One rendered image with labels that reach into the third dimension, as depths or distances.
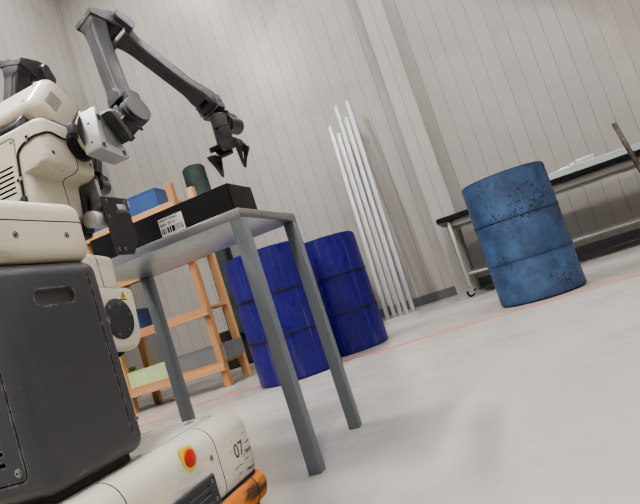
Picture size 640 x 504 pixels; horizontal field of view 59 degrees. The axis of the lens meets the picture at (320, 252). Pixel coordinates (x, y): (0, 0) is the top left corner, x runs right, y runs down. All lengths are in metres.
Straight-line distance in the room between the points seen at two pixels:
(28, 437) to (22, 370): 0.11
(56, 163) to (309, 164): 6.74
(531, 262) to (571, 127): 3.93
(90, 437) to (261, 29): 8.02
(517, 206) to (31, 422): 3.59
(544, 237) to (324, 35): 5.19
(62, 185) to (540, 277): 3.31
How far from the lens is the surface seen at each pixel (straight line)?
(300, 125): 8.23
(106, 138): 1.50
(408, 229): 7.72
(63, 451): 1.08
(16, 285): 1.09
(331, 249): 4.48
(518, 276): 4.21
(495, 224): 4.22
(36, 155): 1.50
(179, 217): 1.92
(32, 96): 1.64
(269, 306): 1.66
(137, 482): 1.15
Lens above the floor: 0.46
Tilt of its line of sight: 5 degrees up
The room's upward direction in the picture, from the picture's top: 18 degrees counter-clockwise
